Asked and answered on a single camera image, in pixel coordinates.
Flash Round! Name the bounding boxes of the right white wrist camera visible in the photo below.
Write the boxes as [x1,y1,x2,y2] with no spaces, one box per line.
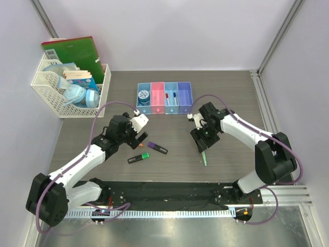
[187,113,205,130]

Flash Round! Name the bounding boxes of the teal plastic bin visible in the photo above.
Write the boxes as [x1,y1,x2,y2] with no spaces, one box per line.
[164,82,179,114]

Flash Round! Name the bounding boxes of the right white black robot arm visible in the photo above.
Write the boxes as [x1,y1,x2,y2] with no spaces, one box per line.
[187,102,297,203]

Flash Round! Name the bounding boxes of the slotted cable duct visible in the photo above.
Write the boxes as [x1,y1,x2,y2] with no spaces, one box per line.
[64,207,236,219]

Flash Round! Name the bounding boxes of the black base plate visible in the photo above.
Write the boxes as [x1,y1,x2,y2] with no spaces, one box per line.
[66,179,263,211]

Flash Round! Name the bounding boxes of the green folder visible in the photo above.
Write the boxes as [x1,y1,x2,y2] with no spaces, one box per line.
[41,36,104,84]

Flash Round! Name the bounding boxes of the green highlighter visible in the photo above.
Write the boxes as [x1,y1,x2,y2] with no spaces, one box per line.
[127,153,150,164]

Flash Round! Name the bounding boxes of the pink plastic bin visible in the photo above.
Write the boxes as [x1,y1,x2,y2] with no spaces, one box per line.
[151,82,165,114]

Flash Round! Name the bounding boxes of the purple plastic bin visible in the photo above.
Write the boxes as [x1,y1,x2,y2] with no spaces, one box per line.
[177,82,193,114]

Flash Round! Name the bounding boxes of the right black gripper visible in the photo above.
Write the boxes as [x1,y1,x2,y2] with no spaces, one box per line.
[191,123,221,153]

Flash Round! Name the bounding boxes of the purple highlighter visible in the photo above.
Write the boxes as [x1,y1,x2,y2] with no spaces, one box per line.
[148,142,168,154]

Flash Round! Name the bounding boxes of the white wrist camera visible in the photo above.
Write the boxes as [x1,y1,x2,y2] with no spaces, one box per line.
[187,113,205,130]
[130,109,149,134]

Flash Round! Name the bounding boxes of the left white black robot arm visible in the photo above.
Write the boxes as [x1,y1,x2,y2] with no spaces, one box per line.
[26,113,149,227]

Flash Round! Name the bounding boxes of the clear blue zip pouch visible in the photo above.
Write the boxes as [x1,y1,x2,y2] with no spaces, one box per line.
[43,63,80,89]

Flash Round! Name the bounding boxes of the wooden sticks box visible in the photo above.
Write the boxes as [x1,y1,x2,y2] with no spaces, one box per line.
[63,70,96,89]

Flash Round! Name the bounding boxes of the red cap whiteboard marker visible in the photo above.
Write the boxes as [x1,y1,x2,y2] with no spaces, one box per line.
[165,93,170,106]

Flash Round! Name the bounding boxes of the blue cap whiteboard marker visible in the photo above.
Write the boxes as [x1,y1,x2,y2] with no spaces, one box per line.
[173,92,178,105]

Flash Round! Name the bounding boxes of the blue round jar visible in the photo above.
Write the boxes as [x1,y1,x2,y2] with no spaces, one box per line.
[137,90,151,105]

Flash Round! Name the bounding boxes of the white perforated file rack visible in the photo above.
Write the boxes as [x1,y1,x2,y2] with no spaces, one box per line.
[31,39,111,118]

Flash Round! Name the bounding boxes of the light blue plastic bin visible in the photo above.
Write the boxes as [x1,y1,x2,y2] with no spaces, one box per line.
[136,83,152,115]

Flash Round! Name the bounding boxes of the blue face mask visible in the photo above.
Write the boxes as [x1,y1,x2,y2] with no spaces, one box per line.
[63,84,86,103]

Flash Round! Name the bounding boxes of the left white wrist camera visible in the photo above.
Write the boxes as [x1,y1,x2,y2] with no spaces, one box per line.
[130,109,149,134]

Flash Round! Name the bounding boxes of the light green pen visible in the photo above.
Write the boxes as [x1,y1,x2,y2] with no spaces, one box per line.
[202,151,207,167]

